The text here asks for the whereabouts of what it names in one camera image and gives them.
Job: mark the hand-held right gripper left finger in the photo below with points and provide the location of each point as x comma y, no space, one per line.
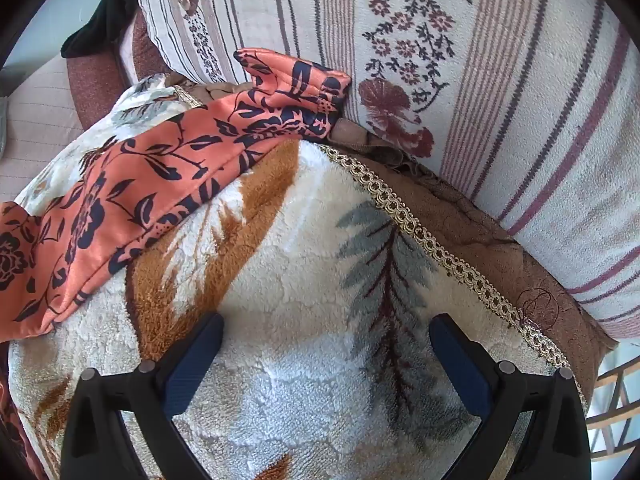
192,367

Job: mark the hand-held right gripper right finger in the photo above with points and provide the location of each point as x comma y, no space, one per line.
457,360

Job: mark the orange floral garment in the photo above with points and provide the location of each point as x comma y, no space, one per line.
150,175

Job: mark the leaf print plush blanket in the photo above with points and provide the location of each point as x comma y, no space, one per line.
300,285

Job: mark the striped floral cushion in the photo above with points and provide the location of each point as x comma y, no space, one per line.
450,85

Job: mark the pink bolster cushion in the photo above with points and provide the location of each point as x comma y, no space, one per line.
92,85

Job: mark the black cloth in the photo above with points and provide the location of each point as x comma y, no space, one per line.
110,10

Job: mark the wooden lattice frame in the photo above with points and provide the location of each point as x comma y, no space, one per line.
607,382

